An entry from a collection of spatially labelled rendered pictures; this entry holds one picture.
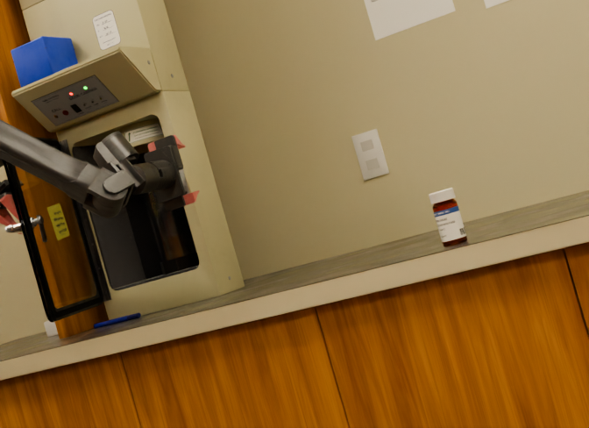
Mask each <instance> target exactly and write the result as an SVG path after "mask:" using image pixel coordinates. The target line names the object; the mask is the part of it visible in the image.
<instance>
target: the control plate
mask: <svg viewBox="0 0 589 428"><path fill-rule="evenodd" d="M84 86H86V87H88V89H84V88H83V87H84ZM69 92H73V93H74V94H73V95H72V96H70V95H69ZM99 96H102V97H103V99H102V100H101V99H100V98H99ZM91 99H94V100H95V102H94V103H92V102H91ZM31 102H32V103H33V104H34V105H35V106H36V107H37V108H38V109H39V110H40V111H41V112H42V113H43V114H44V115H45V116H46V117H47V118H48V119H49V120H50V121H51V122H52V123H53V124H54V125H55V126H57V125H61V124H64V123H66V122H68V121H71V120H73V119H76V118H79V117H81V116H84V115H86V114H89V113H90V112H93V111H97V110H100V109H102V108H104V107H106V106H109V105H111V104H114V103H117V102H119V101H118V100H117V98H116V97H115V96H114V95H113V94H112V93H111V92H110V91H109V90H108V89H107V88H106V87H105V85H104V84H103V83H102V82H101V81H100V80H99V79H98V78H97V77H96V76H95V75H92V76H90V77H88V78H86V79H83V80H81V81H78V82H76V83H73V84H71V85H68V86H67V87H65V88H62V89H58V90H56V91H54V92H52V93H50V94H47V95H45V96H42V97H40V98H37V99H35V100H32V101H31ZM83 103H86V104H87V105H85V106H83ZM73 104H76V105H77V106H78V107H79V108H80V109H81V110H82V111H80V112H78V113H76V112H75V111H74V110H73V109H72V108H71V107H70V105H73ZM63 111H68V115H67V116H66V115H64V114H63V113H62V112H63ZM54 115H57V116H58V118H55V117H54Z"/></svg>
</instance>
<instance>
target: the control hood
mask: <svg viewBox="0 0 589 428"><path fill-rule="evenodd" d="M92 75H95V76H96V77H97V78H98V79H99V80H100V81H101V82H102V83H103V84H104V85H105V87H106V88H107V89H108V90H109V91H110V92H111V93H112V94H113V95H114V96H115V97H116V98H117V100H118V101H119V102H117V103H114V104H111V105H109V106H106V107H104V108H102V109H100V110H97V111H93V112H90V113H89V114H86V115H84V116H81V117H79V118H76V119H73V120H71V121H68V122H66V123H64V124H61V125H57V126H55V125H54V124H53V123H52V122H51V121H50V120H49V119H48V118H47V117H46V116H45V115H44V114H43V113H42V112H41V111H40V110H39V109H38V108H37V107H36V106H35V105H34V104H33V103H32V102H31V101H32V100H35V99H37V98H40V97H42V96H45V95H47V94H50V93H52V92H54V91H56V90H58V89H62V88H65V87H67V86H68V85H71V84H73V83H76V82H78V81H81V80H83V79H86V78H88V77H90V76H92ZM160 91H161V87H160V82H159V78H158V76H157V72H156V69H155V66H154V62H153V57H152V54H151V50H150V49H149V48H146V47H132V46H117V47H115V48H112V49H110V50H109V51H106V52H104V53H100V54H98V55H97V56H94V57H92V58H89V59H87V60H85V61H82V62H80V63H77V64H75V65H73V66H71V67H69V68H65V69H63V70H61V71H59V72H57V73H55V74H52V75H49V76H47V77H45V78H43V79H40V80H38V81H36V82H33V83H31V84H28V85H26V86H24V87H22V88H20V89H16V90H14V91H12V93H11V95H12V96H13V97H14V98H15V99H16V100H17V101H18V102H19V103H20V104H21V105H22V106H23V107H24V108H25V109H26V110H27V111H28V112H29V113H30V114H31V115H32V116H33V117H35V118H36V119H37V120H38V121H39V122H40V123H41V124H42V125H43V126H44V127H45V128H46V129H47V130H48V131H49V132H58V131H60V130H63V129H65V128H68V127H69V126H72V125H76V124H79V123H81V122H83V121H86V120H88V119H91V118H94V117H96V116H99V115H102V114H104V113H106V112H108V111H112V110H115V109H117V108H119V107H122V106H124V105H127V104H128V103H133V102H135V101H138V100H139V99H142V98H144V97H147V96H150V95H153V94H155V93H158V92H160Z"/></svg>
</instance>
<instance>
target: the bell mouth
mask: <svg viewBox="0 0 589 428"><path fill-rule="evenodd" d="M119 132H121V133H122V134H123V135H124V137H125V138H126V139H127V140H128V141H129V143H130V144H131V145H132V146H133V147H134V149H135V150H136V151H137V152H138V154H140V153H146V152H149V149H148V144H150V143H152V142H154V141H155V140H158V139H162V138H164V134H163V131H162V128H161V125H160V120H159V119H158V118H154V119H149V120H146V121H142V122H139V123H136V124H133V125H129V126H126V127H125V128H122V129H120V130H119Z"/></svg>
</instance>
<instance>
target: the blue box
mask: <svg viewBox="0 0 589 428"><path fill-rule="evenodd" d="M11 55H12V59H13V62H14V65H15V68H16V71H17V74H18V79H19V83H20V87H21V88H22V87H24V86H26V85H28V84H31V83H33V82H36V81H38V80H40V79H43V78H45V77H47V76H49V75H52V74H55V73H57V72H59V71H61V70H63V69H65V68H69V67H71V66H73V65H75V64H77V63H78V61H77V59H76V55H75V50H74V46H73V43H72V40H71V39H70V38H60V37H47V36H41V37H39V38H37V39H34V40H32V41H30V42H28V43H26V44H23V45H22V46H19V47H17V48H14V49H12V50H11Z"/></svg>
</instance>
